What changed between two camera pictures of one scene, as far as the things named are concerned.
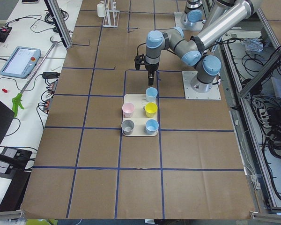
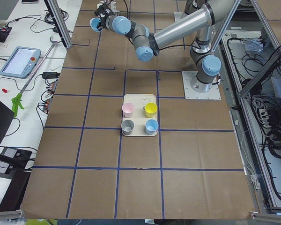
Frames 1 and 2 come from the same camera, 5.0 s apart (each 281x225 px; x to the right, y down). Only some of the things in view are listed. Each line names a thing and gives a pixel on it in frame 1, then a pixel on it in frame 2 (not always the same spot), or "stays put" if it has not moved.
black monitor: x=1 y=116 stays put
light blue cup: x=151 y=93 → x=94 y=22
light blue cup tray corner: x=151 y=126 stays put
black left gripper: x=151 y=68 → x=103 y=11
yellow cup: x=150 y=109 stays put
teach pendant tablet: x=21 y=62 stays put
